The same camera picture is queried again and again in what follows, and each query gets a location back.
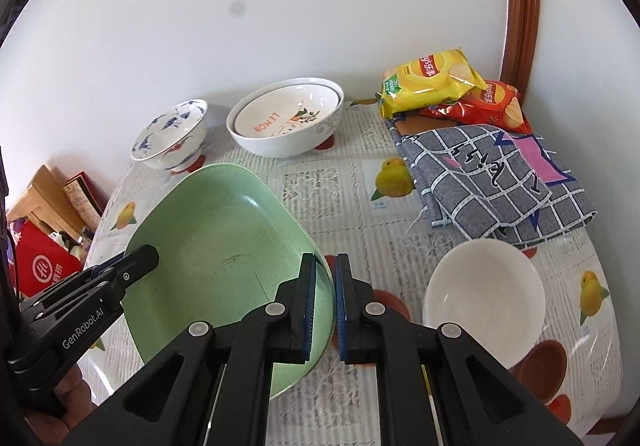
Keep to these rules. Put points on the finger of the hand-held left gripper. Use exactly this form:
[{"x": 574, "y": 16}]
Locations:
[{"x": 140, "y": 267}]

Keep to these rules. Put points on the red chip bag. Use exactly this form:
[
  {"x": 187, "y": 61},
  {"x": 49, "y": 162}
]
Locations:
[{"x": 495, "y": 105}]

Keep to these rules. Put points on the grey checked cloth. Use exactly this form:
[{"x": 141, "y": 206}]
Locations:
[{"x": 475, "y": 175}]

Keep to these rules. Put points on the red paper bag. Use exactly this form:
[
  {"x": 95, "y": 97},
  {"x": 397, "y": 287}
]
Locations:
[{"x": 40, "y": 266}]

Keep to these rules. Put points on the blue and white porcelain bowl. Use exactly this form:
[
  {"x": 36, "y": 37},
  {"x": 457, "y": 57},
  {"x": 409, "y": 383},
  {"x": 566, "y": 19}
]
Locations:
[{"x": 170, "y": 150}]

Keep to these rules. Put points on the person's left hand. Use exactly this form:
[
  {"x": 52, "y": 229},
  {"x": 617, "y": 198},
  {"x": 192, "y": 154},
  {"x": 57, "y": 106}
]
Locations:
[{"x": 70, "y": 391}]

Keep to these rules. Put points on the light wooden box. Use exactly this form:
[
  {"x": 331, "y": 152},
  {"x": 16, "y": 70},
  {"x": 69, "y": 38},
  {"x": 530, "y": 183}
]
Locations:
[{"x": 45, "y": 196}]

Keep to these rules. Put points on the dark red box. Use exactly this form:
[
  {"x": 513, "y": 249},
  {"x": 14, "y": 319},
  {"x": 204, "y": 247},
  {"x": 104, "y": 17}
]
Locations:
[{"x": 82, "y": 201}]

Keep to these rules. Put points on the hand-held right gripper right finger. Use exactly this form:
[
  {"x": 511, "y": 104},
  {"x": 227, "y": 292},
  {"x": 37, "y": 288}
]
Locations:
[{"x": 341, "y": 306}]

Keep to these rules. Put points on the yellow chip bag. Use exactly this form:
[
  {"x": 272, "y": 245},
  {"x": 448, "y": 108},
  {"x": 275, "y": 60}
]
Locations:
[{"x": 425, "y": 85}]

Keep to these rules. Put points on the white orange-print bowl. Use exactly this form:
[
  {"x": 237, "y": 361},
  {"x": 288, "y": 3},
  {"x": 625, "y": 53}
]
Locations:
[{"x": 280, "y": 115}]

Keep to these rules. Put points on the fruit-print tablecloth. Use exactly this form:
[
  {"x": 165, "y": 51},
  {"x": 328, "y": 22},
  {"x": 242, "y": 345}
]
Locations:
[{"x": 340, "y": 196}]

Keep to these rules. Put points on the large white grey-patterned bowl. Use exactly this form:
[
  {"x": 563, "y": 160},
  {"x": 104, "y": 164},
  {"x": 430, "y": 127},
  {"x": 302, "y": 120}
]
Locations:
[{"x": 280, "y": 144}]

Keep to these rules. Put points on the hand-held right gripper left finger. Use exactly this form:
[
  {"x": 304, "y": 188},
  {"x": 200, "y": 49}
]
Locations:
[{"x": 310, "y": 306}]

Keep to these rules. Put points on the green speckled plate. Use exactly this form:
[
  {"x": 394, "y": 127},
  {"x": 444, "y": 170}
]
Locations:
[{"x": 215, "y": 236}]

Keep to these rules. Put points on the brown wooden door frame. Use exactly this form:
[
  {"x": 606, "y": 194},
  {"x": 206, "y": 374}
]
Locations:
[{"x": 520, "y": 0}]

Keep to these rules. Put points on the plain white bowl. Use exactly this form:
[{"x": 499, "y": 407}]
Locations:
[{"x": 480, "y": 291}]

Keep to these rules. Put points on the brown clay dish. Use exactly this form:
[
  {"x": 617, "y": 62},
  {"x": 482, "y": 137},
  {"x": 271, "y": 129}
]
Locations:
[{"x": 545, "y": 366}]

